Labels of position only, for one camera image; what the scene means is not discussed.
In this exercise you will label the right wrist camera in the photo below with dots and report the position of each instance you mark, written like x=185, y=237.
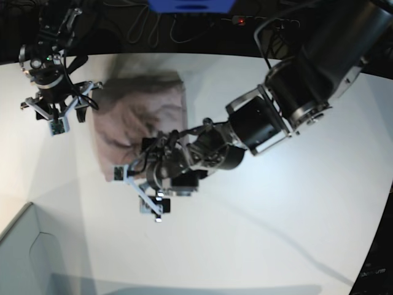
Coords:
x=59, y=126

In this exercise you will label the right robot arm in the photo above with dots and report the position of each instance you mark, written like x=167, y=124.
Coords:
x=44, y=64

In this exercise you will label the pink t-shirt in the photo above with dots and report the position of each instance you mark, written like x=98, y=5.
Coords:
x=133, y=108

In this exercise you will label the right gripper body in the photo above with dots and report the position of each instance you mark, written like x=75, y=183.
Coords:
x=60, y=96

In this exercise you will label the blue plastic bin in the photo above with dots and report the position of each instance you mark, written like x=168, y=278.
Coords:
x=191, y=6

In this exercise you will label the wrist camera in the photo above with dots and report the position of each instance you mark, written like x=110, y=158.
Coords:
x=59, y=126
x=120, y=173

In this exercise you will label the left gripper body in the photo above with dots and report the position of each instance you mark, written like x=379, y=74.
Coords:
x=161, y=170

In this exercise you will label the grey cardboard box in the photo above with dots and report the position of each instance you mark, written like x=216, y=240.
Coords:
x=43, y=254

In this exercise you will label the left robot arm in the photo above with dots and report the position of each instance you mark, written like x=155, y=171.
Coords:
x=295, y=92

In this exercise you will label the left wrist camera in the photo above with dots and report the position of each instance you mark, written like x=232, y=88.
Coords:
x=120, y=173

